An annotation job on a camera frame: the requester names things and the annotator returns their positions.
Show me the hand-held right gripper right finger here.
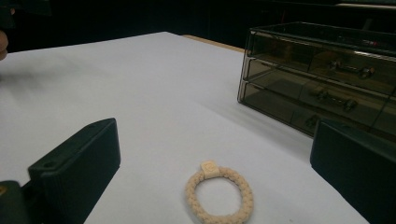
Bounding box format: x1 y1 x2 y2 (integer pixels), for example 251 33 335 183
309 118 396 224

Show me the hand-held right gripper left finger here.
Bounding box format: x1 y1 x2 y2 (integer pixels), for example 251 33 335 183
21 117 121 224

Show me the beige braided hair tie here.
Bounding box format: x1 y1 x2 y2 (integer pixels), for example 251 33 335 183
185 160 254 224

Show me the smoky transparent drawer organizer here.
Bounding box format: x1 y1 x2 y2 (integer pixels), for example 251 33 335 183
236 21 396 145

